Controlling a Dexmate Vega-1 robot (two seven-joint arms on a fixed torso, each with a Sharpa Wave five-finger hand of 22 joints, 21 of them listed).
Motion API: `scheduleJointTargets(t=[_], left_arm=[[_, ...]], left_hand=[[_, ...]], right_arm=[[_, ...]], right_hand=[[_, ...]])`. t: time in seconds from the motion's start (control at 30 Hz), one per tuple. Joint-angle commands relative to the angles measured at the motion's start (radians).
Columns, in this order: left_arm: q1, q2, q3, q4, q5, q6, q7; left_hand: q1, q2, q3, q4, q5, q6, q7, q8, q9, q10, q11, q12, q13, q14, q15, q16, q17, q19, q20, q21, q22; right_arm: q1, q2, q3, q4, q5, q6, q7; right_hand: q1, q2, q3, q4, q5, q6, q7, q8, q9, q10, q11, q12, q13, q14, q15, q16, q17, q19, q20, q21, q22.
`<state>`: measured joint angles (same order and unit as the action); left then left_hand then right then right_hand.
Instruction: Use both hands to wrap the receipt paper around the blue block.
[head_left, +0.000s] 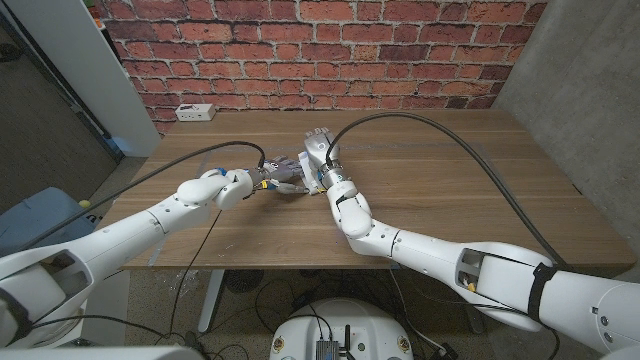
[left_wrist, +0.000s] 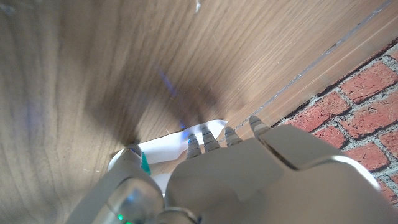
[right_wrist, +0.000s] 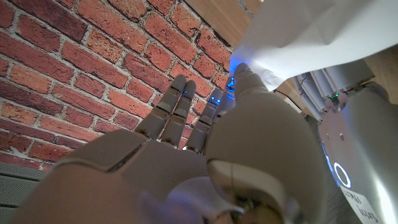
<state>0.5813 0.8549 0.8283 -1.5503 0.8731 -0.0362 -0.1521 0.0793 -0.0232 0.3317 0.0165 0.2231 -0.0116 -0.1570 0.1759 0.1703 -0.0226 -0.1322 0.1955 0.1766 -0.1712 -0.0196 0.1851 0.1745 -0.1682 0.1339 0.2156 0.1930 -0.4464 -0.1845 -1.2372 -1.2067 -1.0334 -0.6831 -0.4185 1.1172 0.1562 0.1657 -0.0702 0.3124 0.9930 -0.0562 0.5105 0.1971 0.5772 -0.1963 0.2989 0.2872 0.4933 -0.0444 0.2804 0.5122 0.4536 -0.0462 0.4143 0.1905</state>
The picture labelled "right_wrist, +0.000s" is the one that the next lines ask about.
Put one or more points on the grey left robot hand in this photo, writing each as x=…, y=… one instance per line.
x=367, y=140

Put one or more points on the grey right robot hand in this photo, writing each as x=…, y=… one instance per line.
x=248, y=149

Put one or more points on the white receipt paper strip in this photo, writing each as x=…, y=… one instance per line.
x=311, y=34

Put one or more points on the red brick print backdrop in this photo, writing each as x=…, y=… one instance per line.
x=77, y=68

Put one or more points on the grey perforated panel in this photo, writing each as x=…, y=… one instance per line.
x=15, y=186

